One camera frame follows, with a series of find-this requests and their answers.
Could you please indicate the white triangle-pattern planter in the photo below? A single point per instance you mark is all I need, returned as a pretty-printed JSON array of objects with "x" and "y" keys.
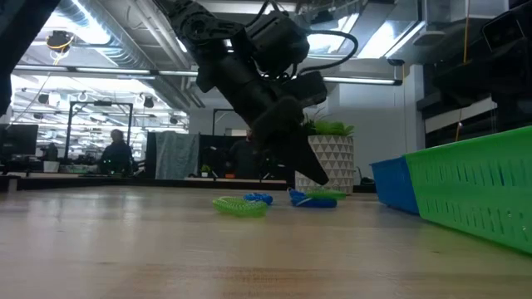
[{"x": 336, "y": 160}]

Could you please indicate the black hanging spotlight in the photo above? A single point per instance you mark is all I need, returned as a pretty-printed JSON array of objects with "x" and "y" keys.
[{"x": 148, "y": 102}]

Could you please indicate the green slotted plastic basket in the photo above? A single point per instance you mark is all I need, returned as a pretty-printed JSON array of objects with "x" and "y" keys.
[{"x": 478, "y": 187}]

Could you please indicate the long dark desk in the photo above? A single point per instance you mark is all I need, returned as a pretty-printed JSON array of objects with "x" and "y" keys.
[{"x": 124, "y": 182}]

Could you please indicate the long ceiling light bar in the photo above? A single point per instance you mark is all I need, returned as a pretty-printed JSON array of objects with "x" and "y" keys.
[{"x": 112, "y": 71}]

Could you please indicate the black computer monitor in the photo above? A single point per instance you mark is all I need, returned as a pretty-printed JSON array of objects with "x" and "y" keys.
[{"x": 18, "y": 141}]

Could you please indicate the black object beside planter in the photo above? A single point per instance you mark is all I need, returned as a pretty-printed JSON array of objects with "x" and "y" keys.
[{"x": 367, "y": 181}]

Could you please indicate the black partition screen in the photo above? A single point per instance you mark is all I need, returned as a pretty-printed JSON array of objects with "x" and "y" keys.
[{"x": 212, "y": 158}]

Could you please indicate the green leafy plant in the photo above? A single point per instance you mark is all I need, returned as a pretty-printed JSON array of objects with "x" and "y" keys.
[{"x": 336, "y": 128}]

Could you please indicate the white ledge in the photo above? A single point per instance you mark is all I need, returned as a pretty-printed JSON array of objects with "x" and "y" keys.
[{"x": 457, "y": 118}]

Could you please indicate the blue plastic basket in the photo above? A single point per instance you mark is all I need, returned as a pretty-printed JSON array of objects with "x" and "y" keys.
[{"x": 395, "y": 184}]

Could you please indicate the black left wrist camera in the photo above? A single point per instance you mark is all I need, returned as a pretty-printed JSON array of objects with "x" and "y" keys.
[{"x": 278, "y": 41}]

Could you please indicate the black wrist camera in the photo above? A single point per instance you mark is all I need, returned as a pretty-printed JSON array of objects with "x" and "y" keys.
[
  {"x": 503, "y": 31},
  {"x": 278, "y": 41}
]

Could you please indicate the person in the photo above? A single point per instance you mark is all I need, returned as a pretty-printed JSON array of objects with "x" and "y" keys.
[
  {"x": 243, "y": 160},
  {"x": 116, "y": 158}
]

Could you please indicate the small white box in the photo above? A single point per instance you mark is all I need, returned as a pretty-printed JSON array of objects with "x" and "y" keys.
[{"x": 51, "y": 167}]

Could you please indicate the silver corrugated ceiling duct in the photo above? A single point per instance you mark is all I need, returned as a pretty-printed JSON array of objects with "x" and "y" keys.
[{"x": 110, "y": 56}]

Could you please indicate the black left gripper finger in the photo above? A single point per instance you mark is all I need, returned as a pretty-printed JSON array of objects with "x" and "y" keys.
[
  {"x": 303, "y": 160},
  {"x": 278, "y": 122}
]

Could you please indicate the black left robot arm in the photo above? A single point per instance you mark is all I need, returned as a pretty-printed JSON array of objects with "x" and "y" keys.
[{"x": 195, "y": 29}]

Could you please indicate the grey hanging cloth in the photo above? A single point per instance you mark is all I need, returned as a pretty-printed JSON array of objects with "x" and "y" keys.
[{"x": 176, "y": 155}]

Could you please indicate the small potted plant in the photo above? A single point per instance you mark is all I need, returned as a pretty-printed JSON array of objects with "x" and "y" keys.
[{"x": 205, "y": 169}]

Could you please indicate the black camera frame rig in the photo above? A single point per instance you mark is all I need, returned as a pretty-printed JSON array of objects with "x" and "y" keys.
[
  {"x": 222, "y": 110},
  {"x": 101, "y": 103}
]

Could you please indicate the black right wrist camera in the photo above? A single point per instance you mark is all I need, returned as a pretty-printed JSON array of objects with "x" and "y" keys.
[{"x": 503, "y": 31}]

